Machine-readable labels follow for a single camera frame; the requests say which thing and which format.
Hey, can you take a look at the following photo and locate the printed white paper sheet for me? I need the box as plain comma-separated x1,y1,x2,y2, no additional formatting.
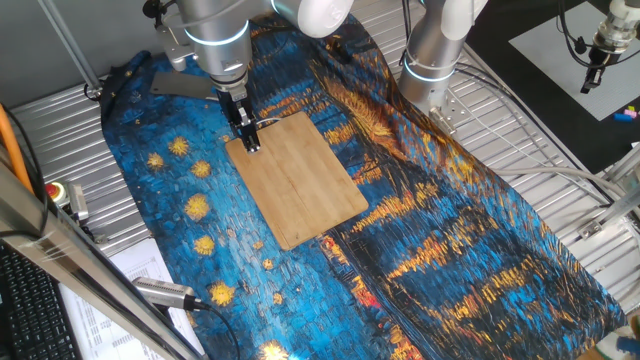
58,237,206,360

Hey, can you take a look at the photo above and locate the thick grey cable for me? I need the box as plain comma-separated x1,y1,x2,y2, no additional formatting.
492,166,624,201

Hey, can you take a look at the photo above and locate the thin white cable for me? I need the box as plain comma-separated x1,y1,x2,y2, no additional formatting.
446,87,609,206

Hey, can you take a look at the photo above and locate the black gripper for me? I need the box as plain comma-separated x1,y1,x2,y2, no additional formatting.
216,83,262,153

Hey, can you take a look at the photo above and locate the orange cable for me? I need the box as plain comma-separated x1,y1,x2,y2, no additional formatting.
0,103,35,196

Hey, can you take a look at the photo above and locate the black computer keyboard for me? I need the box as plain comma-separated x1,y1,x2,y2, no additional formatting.
0,242,84,360

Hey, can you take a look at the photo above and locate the starry night painting tablecloth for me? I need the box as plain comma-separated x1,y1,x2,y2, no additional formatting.
99,9,627,360

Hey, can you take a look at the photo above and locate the black table mat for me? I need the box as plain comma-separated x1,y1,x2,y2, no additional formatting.
464,0,640,175

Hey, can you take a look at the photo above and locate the bamboo cutting board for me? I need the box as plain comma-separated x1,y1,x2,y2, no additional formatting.
224,110,370,252

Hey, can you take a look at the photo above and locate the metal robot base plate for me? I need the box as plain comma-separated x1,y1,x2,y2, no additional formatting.
428,89,474,137

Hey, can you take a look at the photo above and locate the aluminium profile bracket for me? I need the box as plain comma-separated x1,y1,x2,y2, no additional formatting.
579,144,640,241

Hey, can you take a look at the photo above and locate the grey studded baseplate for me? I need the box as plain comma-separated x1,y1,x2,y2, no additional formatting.
508,1,640,122

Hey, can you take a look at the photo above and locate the steel cleaver knife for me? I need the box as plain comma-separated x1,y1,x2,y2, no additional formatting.
149,71,221,102

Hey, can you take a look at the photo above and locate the thin grey metal rod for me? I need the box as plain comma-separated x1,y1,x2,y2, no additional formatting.
37,0,104,96

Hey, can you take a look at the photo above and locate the aluminium frame bar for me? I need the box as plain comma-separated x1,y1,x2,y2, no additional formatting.
0,159,206,360

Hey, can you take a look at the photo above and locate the black camera cable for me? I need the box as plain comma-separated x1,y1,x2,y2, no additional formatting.
192,298,242,360

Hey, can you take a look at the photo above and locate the red emergency stop button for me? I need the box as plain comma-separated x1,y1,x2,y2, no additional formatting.
44,180,90,224

